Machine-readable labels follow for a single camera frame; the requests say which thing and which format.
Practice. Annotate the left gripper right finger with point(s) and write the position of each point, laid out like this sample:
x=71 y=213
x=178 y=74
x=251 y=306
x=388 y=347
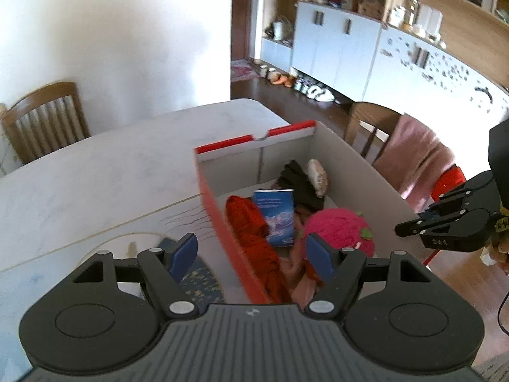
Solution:
x=394 y=311

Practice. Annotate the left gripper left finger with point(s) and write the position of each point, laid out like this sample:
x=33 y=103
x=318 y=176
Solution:
x=108 y=312

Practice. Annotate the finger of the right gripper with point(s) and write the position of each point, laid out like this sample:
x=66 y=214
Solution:
x=442 y=212
x=473 y=229

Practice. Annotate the red white cardboard box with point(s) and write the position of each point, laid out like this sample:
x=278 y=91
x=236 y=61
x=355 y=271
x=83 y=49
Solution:
x=239 y=166

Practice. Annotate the red cushion on chair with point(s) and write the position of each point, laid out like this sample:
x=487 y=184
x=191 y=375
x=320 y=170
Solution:
x=448 y=181

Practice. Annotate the pink scarf on chair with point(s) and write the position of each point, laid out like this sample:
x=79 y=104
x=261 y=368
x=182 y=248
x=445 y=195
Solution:
x=413 y=160

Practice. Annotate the pink fuzzy strawberry plush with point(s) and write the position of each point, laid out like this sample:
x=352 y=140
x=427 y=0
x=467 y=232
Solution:
x=341 y=228

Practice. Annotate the blue patterned table mat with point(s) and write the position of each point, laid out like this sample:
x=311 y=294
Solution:
x=24 y=284

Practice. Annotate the wooden chair right of table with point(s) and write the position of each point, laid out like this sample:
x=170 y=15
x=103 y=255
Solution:
x=373 y=118

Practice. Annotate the black glove with cartoon patch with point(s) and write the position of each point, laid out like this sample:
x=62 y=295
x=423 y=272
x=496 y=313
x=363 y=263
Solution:
x=304 y=194

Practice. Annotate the blue book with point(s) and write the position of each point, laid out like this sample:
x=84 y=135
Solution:
x=277 y=208

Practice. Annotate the red cloth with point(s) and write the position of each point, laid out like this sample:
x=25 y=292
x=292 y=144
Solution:
x=251 y=232

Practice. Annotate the shoes on floor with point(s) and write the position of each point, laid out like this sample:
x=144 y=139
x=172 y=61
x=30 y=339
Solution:
x=302 y=85

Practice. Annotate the wooden chair behind table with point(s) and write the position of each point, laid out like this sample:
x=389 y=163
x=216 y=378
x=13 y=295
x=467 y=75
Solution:
x=45 y=121

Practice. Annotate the patterned floor rug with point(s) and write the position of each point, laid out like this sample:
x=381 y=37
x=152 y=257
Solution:
x=241 y=70

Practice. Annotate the brown door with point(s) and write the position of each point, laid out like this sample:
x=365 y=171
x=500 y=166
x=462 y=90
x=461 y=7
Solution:
x=240 y=28

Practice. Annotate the wooden wall shelf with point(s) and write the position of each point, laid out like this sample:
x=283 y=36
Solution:
x=474 y=31

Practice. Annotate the white cabinet with black handles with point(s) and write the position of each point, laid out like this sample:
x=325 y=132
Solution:
x=367 y=61

